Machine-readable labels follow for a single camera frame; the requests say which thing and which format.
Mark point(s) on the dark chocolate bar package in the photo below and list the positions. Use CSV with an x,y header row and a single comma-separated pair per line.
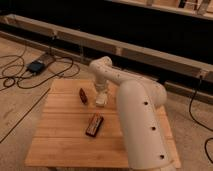
x,y
94,125

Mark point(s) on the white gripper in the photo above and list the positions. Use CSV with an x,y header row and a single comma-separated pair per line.
x,y
101,88

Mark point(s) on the wooden table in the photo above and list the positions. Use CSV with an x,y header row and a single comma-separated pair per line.
x,y
60,139

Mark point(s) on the blue power box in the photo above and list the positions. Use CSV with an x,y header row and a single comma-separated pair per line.
x,y
35,67

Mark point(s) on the white sponge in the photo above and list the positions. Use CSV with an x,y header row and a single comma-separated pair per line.
x,y
101,100

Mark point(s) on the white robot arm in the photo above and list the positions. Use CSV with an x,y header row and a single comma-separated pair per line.
x,y
137,100

